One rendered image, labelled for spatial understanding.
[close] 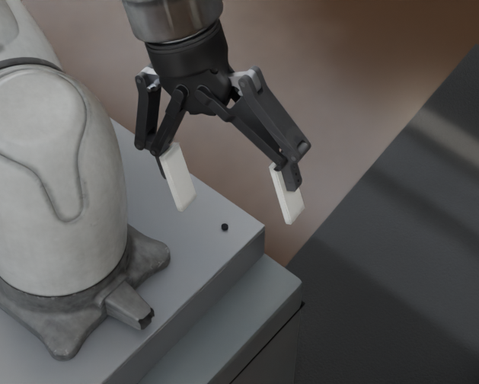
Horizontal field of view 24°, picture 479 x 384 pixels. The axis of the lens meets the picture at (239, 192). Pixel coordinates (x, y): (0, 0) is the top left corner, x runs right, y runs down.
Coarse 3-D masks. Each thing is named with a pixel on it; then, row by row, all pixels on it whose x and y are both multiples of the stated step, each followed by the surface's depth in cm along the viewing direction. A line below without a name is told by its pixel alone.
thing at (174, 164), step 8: (176, 144) 117; (168, 152) 116; (176, 152) 117; (160, 160) 115; (168, 160) 116; (176, 160) 117; (184, 160) 118; (168, 168) 116; (176, 168) 117; (184, 168) 118; (168, 176) 116; (176, 176) 117; (184, 176) 118; (168, 184) 117; (176, 184) 117; (184, 184) 118; (192, 184) 119; (176, 192) 117; (184, 192) 118; (192, 192) 119; (176, 200) 118; (184, 200) 118; (192, 200) 120; (184, 208) 119
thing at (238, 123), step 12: (204, 96) 106; (240, 96) 108; (216, 108) 106; (228, 108) 106; (240, 108) 107; (228, 120) 107; (240, 120) 106; (252, 120) 107; (252, 132) 106; (264, 132) 107; (264, 144) 107; (276, 144) 107; (276, 156) 107; (276, 168) 107
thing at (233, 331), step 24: (264, 264) 135; (240, 288) 133; (264, 288) 133; (288, 288) 133; (216, 312) 131; (240, 312) 131; (264, 312) 131; (288, 312) 135; (192, 336) 129; (216, 336) 129; (240, 336) 129; (264, 336) 133; (288, 336) 141; (168, 360) 128; (192, 360) 128; (216, 360) 128; (240, 360) 131; (264, 360) 139; (288, 360) 148
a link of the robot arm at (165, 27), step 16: (128, 0) 100; (144, 0) 99; (160, 0) 99; (176, 0) 99; (192, 0) 99; (208, 0) 101; (128, 16) 102; (144, 16) 100; (160, 16) 100; (176, 16) 100; (192, 16) 100; (208, 16) 101; (144, 32) 101; (160, 32) 101; (176, 32) 100; (192, 32) 101
